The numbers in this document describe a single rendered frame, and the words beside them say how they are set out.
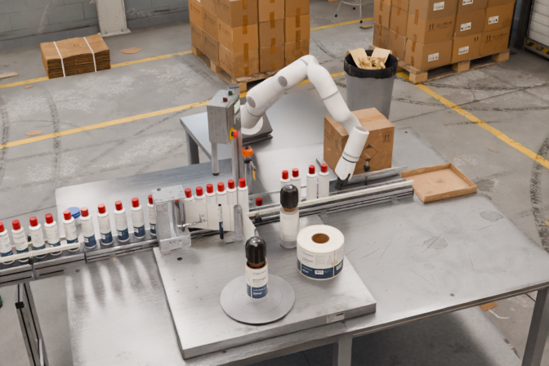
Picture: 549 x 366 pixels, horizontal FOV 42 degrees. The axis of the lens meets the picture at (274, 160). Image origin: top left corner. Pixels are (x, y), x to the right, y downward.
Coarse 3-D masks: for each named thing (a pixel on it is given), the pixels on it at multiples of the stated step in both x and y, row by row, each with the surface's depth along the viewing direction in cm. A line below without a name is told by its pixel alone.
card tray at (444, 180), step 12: (420, 168) 380; (432, 168) 383; (444, 168) 386; (456, 168) 380; (408, 180) 377; (420, 180) 377; (432, 180) 376; (444, 180) 376; (456, 180) 376; (468, 180) 370; (420, 192) 366; (432, 192) 366; (444, 192) 359; (456, 192) 362; (468, 192) 364
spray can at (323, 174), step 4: (324, 164) 343; (324, 168) 342; (320, 172) 344; (324, 172) 343; (328, 172) 345; (320, 176) 344; (324, 176) 343; (328, 176) 345; (320, 180) 345; (324, 180) 344; (328, 180) 346; (320, 184) 346; (324, 184) 345; (328, 184) 347; (320, 188) 347; (324, 188) 347; (328, 188) 349; (320, 192) 348; (324, 192) 348; (328, 192) 350; (320, 196) 350; (324, 196) 349
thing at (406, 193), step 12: (396, 180) 369; (336, 192) 360; (396, 192) 359; (408, 192) 362; (336, 204) 351; (348, 204) 353; (360, 204) 356; (276, 216) 343; (300, 216) 348; (156, 240) 327; (96, 252) 320; (108, 252) 323; (120, 252) 325; (132, 252) 326
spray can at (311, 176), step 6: (312, 168) 341; (306, 174) 344; (312, 174) 342; (306, 180) 345; (312, 180) 343; (306, 186) 347; (312, 186) 345; (306, 192) 348; (312, 192) 346; (306, 198) 350; (312, 198) 348
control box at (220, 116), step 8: (216, 96) 320; (232, 96) 320; (208, 104) 314; (216, 104) 313; (224, 104) 313; (232, 104) 317; (208, 112) 315; (216, 112) 314; (224, 112) 312; (232, 112) 318; (208, 120) 317; (216, 120) 316; (224, 120) 314; (232, 120) 320; (240, 120) 331; (208, 128) 319; (216, 128) 318; (224, 128) 317; (232, 128) 321; (216, 136) 320; (224, 136) 319; (232, 136) 322
